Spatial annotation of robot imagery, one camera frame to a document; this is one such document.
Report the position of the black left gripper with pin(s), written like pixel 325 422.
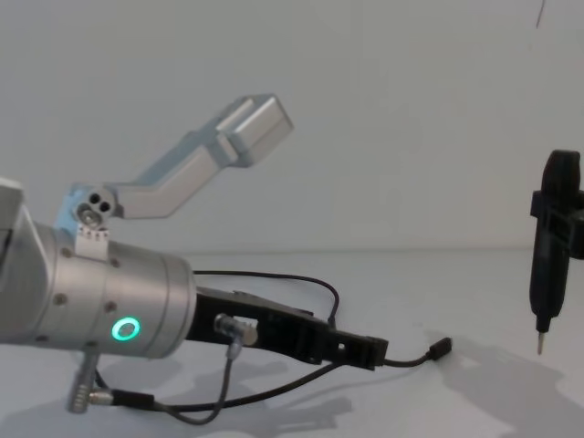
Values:
pixel 274 326

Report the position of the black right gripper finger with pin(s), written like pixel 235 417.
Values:
pixel 568 237
pixel 540 204

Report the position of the black pen-shaped screwdriver tool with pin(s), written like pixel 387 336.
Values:
pixel 549 283

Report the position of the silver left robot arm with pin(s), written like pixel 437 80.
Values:
pixel 91 292

